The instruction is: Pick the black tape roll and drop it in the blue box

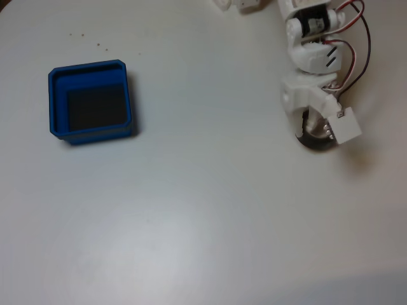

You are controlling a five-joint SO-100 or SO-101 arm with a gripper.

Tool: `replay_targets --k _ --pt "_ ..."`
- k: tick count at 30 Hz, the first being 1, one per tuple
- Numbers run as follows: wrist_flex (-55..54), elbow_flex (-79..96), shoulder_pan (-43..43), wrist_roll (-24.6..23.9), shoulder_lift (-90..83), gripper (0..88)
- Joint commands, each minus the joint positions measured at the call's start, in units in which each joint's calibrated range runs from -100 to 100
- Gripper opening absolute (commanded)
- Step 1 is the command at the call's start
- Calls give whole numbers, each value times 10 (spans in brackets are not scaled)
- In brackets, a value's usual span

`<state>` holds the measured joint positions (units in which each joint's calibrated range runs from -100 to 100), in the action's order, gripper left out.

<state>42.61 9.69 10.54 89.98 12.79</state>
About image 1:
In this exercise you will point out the black tape roll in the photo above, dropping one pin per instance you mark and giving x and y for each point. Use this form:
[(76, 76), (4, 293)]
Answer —
[(314, 146)]

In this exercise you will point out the white camera box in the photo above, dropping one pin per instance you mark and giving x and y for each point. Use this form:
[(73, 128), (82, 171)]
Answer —
[(345, 127)]

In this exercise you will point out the blue square plastic box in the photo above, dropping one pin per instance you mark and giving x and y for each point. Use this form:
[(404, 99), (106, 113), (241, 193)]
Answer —
[(95, 135)]

